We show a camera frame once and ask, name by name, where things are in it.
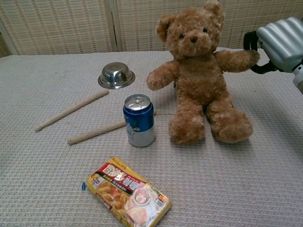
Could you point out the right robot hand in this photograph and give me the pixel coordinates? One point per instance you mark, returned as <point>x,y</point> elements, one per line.
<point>283,42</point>

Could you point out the brown plush teddy bear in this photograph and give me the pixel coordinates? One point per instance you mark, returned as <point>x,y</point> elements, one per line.
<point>202,81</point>

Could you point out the blue and silver drink can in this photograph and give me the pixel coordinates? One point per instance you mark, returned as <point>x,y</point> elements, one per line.
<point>138,121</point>

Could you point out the small stainless steel bowl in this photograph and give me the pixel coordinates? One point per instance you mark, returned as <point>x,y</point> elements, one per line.
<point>116,75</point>

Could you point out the wooden stick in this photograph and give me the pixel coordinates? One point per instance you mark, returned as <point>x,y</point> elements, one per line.
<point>97,132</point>
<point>71,110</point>

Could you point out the yellow curry box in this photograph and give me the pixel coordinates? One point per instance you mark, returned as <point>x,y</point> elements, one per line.
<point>128,196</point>

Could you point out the woven folding screen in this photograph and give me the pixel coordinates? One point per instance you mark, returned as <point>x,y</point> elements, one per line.
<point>63,24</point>

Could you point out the beige waffle-weave table cloth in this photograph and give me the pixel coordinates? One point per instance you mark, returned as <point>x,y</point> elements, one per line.
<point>44,172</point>

